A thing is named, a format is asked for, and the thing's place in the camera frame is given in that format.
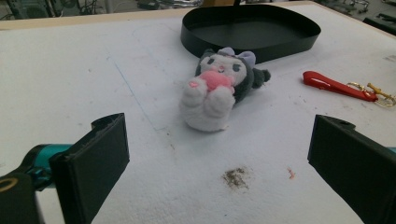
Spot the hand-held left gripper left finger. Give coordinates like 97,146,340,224
18,112,131,224

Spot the black oval tray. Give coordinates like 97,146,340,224
179,3,322,64

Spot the red strap keychain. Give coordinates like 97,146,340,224
302,70,396,108

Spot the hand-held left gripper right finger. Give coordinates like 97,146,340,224
306,114,396,224

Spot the white and grey plush toy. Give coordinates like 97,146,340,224
178,47,272,133

